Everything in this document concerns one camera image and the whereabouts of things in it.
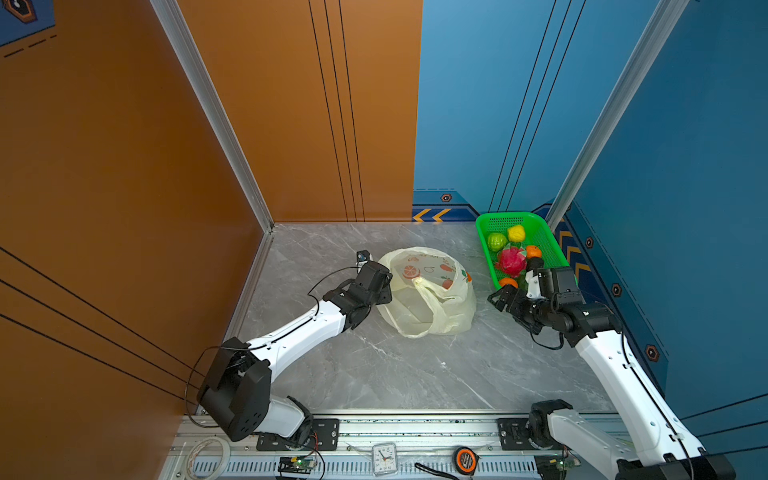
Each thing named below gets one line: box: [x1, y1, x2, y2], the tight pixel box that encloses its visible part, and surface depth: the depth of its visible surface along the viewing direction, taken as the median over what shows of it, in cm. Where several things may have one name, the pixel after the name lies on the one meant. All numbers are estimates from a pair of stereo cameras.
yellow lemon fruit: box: [508, 224, 526, 243], surface depth 113 cm
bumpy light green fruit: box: [487, 232, 507, 253], surface depth 108 cm
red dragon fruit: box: [496, 247, 527, 278], surface depth 100 cm
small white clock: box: [372, 442, 398, 477], surface depth 70 cm
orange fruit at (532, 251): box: [526, 245, 542, 259], surface depth 107 cm
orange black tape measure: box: [453, 446, 481, 475], surface depth 69 cm
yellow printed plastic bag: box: [377, 247, 477, 338], surface depth 84 cm
